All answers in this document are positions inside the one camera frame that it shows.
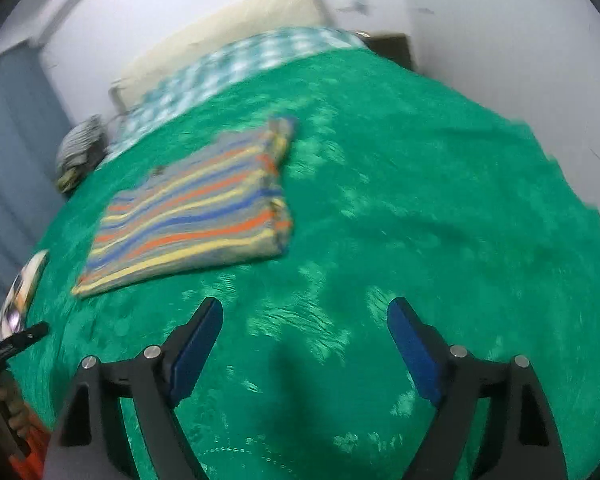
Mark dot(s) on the cream pillow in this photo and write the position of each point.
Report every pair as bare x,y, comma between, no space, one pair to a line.
230,25

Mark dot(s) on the orange clothing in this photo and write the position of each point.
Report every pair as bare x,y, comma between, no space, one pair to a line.
32,452

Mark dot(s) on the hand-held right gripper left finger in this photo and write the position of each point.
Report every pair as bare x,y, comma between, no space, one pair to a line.
197,350

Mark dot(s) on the grey curtain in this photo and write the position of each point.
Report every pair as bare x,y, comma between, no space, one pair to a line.
10,135

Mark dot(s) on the person's left hand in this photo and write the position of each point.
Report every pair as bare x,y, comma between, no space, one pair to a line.
19,417

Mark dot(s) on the green white checked sheet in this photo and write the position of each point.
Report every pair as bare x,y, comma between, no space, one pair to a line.
220,75

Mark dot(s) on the white printed object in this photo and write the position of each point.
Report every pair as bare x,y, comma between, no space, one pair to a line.
22,290

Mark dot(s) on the green patterned blanket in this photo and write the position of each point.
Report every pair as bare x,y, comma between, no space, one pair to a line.
405,185

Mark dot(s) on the striped knit shirt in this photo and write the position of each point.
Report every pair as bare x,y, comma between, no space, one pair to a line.
190,210

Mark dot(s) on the dark wooden furniture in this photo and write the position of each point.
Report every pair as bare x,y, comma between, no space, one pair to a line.
392,47

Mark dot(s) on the striped cloth pile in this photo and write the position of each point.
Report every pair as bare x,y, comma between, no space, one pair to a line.
80,150

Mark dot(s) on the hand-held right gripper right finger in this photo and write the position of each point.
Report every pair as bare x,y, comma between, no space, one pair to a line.
412,352

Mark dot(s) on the blue wall sticker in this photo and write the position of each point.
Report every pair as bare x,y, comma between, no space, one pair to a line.
355,2

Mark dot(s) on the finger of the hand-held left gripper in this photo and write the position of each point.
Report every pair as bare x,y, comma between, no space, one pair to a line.
15,342

